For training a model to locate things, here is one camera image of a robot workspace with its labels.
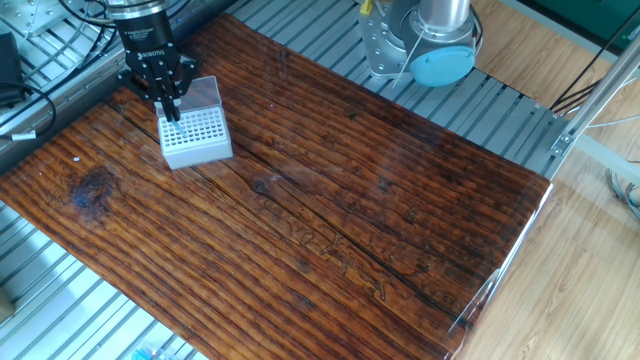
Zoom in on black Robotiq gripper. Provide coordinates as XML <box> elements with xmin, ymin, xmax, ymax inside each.
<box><xmin>115</xmin><ymin>9</ymin><xmax>199</xmax><ymax>123</ymax></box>

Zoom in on clear plastic holder lid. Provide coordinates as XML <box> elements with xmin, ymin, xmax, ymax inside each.
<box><xmin>153</xmin><ymin>75</ymin><xmax>223</xmax><ymax>119</ymax></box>

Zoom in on white pipette tip holder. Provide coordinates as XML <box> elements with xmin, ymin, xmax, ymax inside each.
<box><xmin>157</xmin><ymin>105</ymin><xmax>235</xmax><ymax>170</ymax></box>

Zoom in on perforated metal plate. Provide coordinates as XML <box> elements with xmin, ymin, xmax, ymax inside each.
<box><xmin>0</xmin><ymin>0</ymin><xmax>89</xmax><ymax>39</ymax></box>

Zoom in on black power adapter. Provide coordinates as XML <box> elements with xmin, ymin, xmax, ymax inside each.
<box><xmin>0</xmin><ymin>32</ymin><xmax>24</xmax><ymax>106</ymax></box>

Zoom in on silver robot mounting plate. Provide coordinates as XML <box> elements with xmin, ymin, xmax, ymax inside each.
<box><xmin>357</xmin><ymin>0</ymin><xmax>419</xmax><ymax>80</ymax></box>

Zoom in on clear tray blue items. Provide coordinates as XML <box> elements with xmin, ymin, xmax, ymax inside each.
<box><xmin>127</xmin><ymin>334</ymin><xmax>201</xmax><ymax>360</ymax></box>

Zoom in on black cable bundle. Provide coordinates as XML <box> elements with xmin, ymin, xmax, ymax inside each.
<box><xmin>0</xmin><ymin>0</ymin><xmax>126</xmax><ymax>142</ymax></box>

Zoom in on white cable tie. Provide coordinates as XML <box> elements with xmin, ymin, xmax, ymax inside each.
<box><xmin>391</xmin><ymin>27</ymin><xmax>427</xmax><ymax>90</ymax></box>

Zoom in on aluminium corner post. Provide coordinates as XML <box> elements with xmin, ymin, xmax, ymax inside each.
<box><xmin>549</xmin><ymin>34</ymin><xmax>640</xmax><ymax>181</ymax></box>

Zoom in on coloured cable coil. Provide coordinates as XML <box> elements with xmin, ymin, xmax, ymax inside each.
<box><xmin>607</xmin><ymin>167</ymin><xmax>640</xmax><ymax>221</ymax></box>

